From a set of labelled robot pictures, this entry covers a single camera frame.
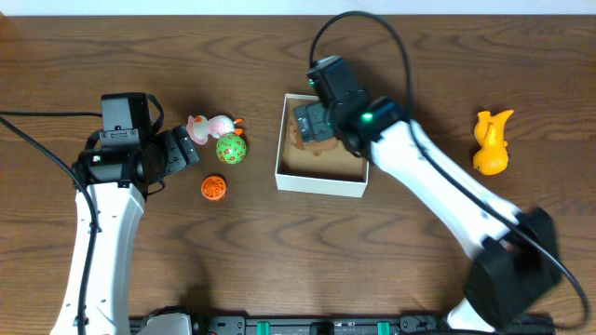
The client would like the yellow rubber squirrel toy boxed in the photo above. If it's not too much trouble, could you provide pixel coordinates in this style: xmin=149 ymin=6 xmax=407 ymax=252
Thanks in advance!
xmin=472 ymin=110 xmax=514 ymax=176

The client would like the white cardboard box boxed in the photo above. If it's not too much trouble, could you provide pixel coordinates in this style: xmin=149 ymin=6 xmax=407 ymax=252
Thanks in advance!
xmin=275 ymin=93 xmax=369 ymax=197

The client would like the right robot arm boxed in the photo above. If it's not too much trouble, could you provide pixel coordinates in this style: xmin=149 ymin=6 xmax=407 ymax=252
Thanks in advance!
xmin=293 ymin=97 xmax=562 ymax=332

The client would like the brown plush toy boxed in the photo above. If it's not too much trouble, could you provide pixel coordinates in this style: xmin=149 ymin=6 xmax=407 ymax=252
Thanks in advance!
xmin=288 ymin=120 xmax=339 ymax=156

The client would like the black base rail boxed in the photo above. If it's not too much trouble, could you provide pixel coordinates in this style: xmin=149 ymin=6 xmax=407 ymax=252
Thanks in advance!
xmin=129 ymin=309 xmax=556 ymax=335

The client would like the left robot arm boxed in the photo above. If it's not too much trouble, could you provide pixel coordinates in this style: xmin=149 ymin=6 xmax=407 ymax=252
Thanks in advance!
xmin=52 ymin=126 xmax=199 ymax=334

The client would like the white pink duck toy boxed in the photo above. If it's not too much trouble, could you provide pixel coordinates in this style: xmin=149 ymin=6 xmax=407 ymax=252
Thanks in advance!
xmin=186 ymin=115 xmax=243 ymax=145

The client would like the small orange lattice ball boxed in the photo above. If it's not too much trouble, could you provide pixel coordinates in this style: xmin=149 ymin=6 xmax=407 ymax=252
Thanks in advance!
xmin=201 ymin=175 xmax=227 ymax=201

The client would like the black cable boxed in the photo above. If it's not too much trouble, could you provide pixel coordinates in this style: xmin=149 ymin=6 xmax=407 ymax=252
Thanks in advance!
xmin=308 ymin=10 xmax=591 ymax=329
xmin=0 ymin=110 xmax=102 ymax=335

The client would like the right black cable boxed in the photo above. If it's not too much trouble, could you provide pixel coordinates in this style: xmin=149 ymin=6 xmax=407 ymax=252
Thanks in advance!
xmin=308 ymin=10 xmax=591 ymax=329

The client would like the green ball with orange letters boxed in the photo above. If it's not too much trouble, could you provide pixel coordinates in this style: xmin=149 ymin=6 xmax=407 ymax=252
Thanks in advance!
xmin=216 ymin=134 xmax=247 ymax=165

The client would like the left black cable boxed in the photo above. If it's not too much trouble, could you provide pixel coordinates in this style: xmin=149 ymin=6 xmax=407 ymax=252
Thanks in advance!
xmin=0 ymin=110 xmax=102 ymax=335

